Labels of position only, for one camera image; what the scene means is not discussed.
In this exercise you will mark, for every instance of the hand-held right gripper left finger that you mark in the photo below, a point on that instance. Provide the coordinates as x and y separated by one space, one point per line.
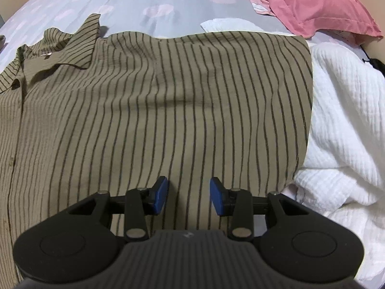
159 195

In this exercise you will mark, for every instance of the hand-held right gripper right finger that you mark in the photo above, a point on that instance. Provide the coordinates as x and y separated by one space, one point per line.
218 197

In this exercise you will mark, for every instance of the olive striped shirt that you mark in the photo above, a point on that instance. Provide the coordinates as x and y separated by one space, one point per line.
120 111

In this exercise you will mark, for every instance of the white textured blanket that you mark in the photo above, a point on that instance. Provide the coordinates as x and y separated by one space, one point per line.
346 120

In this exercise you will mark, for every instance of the smooth white cloth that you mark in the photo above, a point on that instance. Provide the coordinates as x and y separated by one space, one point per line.
228 25

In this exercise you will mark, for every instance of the light blue dotted bed sheet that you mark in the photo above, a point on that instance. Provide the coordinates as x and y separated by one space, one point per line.
150 3

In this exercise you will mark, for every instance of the black bag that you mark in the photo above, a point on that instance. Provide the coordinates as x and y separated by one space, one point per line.
376 64

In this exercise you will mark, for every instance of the pink pillow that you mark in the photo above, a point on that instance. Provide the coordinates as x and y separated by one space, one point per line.
312 3

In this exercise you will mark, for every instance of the cream padded headboard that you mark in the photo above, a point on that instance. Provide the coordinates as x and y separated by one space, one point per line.
368 0

